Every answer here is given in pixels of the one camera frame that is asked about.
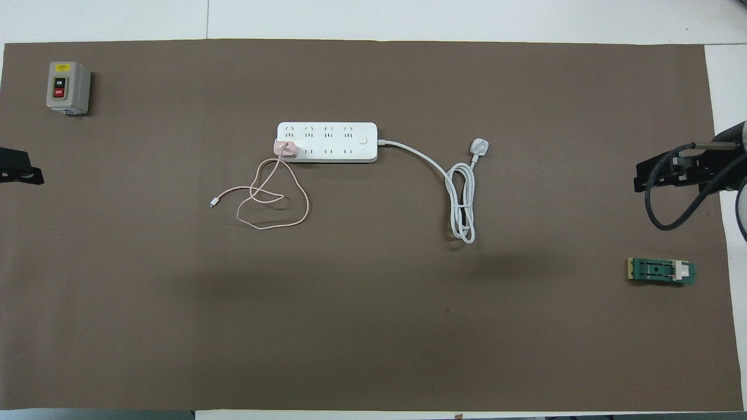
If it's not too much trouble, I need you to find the grey on-off switch box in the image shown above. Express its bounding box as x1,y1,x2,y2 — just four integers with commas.
46,61,92,116

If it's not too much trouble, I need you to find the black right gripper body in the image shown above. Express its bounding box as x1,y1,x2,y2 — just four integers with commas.
670,145,736,189

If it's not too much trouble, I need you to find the pink charging cable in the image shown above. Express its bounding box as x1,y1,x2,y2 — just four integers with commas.
210,149,310,230

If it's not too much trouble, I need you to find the green knife switch yellow base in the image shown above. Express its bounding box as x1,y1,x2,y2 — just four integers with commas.
628,257,696,286

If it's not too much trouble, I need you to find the white power cord with plug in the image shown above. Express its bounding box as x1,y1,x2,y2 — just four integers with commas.
377,138,490,244

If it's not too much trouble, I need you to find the brown table mat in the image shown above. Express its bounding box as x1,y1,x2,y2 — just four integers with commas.
0,39,743,412

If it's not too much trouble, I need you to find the white power strip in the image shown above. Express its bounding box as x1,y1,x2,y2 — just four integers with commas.
276,121,379,163

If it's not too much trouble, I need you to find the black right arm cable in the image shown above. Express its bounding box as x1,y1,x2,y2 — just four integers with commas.
644,142,747,232

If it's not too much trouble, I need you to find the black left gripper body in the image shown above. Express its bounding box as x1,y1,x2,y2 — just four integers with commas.
0,148,30,170

